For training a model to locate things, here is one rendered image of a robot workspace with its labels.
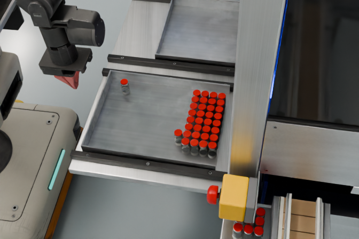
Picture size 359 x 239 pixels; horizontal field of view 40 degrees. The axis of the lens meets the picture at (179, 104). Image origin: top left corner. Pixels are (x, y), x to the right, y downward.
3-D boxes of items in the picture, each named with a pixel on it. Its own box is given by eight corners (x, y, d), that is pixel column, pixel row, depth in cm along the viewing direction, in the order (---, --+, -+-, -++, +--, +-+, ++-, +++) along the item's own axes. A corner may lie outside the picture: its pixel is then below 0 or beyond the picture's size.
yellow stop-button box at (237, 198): (255, 193, 109) (258, 177, 103) (252, 224, 104) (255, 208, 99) (221, 189, 110) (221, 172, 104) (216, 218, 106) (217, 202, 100)
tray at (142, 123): (229, 93, 137) (229, 85, 134) (215, 173, 121) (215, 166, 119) (111, 78, 142) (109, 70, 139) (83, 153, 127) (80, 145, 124)
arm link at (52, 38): (41, 5, 100) (31, 24, 96) (73, 8, 99) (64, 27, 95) (51, 31, 105) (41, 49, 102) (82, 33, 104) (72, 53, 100)
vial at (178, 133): (184, 139, 128) (183, 129, 124) (182, 146, 126) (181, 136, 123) (175, 138, 128) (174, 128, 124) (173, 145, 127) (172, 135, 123)
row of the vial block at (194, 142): (209, 101, 135) (209, 90, 132) (198, 156, 124) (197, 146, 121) (201, 100, 135) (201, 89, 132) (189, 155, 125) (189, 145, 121)
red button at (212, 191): (225, 192, 107) (226, 183, 104) (223, 209, 105) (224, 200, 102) (208, 190, 108) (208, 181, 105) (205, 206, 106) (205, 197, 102)
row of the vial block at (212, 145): (226, 103, 134) (226, 93, 131) (216, 159, 124) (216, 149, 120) (218, 102, 135) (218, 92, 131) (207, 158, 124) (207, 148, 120)
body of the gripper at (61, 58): (84, 76, 105) (76, 50, 99) (40, 71, 107) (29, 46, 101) (93, 54, 109) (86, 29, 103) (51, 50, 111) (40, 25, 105)
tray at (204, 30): (278, 14, 156) (279, 6, 153) (272, 76, 140) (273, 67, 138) (172, 4, 161) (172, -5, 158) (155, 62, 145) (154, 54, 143)
